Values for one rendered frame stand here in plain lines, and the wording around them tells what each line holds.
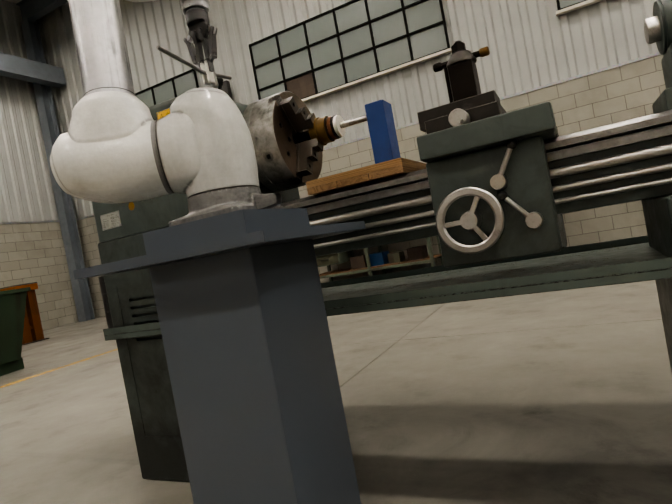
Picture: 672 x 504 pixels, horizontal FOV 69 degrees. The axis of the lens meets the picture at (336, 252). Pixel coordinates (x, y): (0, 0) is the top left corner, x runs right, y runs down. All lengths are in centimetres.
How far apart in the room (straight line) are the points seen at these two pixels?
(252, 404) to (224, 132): 53
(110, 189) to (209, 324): 33
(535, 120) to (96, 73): 92
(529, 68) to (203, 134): 746
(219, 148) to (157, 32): 1090
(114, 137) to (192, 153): 15
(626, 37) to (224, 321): 775
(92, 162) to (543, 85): 747
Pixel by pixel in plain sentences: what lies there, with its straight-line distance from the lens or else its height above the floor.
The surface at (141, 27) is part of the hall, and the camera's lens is 1226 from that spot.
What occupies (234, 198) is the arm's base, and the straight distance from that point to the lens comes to 100.
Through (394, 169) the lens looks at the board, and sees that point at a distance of 135.
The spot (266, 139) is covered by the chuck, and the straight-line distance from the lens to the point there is 158.
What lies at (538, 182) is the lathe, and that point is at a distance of 120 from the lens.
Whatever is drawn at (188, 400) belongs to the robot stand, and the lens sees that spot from 106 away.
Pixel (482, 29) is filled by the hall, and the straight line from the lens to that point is 855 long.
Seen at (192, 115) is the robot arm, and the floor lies 101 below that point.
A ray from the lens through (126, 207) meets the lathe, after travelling 182.
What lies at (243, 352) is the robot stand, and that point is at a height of 54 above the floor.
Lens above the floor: 71
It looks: 1 degrees down
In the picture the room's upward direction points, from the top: 10 degrees counter-clockwise
